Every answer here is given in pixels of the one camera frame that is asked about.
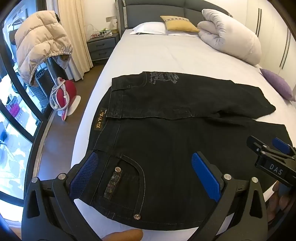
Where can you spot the person's right hand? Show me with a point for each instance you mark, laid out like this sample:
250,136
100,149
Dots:
274,205

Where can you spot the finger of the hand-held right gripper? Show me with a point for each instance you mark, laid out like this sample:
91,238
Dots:
255,143
281,143

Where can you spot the black framed glass door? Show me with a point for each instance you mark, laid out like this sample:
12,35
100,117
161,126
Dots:
13,129

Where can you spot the white folded duvet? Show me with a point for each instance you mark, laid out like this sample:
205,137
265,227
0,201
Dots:
231,37

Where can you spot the grey nightstand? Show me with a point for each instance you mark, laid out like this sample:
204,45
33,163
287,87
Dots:
101,46

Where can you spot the beige puffer jacket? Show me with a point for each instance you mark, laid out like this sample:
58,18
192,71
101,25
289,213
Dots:
39,46

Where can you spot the white pillow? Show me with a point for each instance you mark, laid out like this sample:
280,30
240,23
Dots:
150,28

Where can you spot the yellow cushion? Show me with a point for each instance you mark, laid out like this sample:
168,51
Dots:
178,24

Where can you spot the cream curtain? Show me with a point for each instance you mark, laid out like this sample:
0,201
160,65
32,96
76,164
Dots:
74,27

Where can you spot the black perforated rack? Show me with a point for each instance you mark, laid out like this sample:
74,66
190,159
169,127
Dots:
44,88

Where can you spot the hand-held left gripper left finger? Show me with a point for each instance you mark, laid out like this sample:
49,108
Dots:
84,172

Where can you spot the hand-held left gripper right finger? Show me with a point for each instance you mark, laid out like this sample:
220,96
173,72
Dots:
205,177

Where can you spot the grey upholstered headboard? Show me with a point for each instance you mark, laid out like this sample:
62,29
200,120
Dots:
148,11

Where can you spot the red bag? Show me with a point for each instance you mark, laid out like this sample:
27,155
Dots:
67,91

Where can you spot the black denim pants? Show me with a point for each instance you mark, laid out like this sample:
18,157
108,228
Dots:
173,150

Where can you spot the person's left hand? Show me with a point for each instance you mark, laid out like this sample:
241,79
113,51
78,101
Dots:
124,235

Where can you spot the wall socket plate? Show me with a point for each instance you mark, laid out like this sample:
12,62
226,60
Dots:
111,19

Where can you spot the bed with white sheet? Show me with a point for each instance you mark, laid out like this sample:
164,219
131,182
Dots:
173,58

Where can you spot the purple cushion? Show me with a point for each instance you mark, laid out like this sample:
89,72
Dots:
277,82

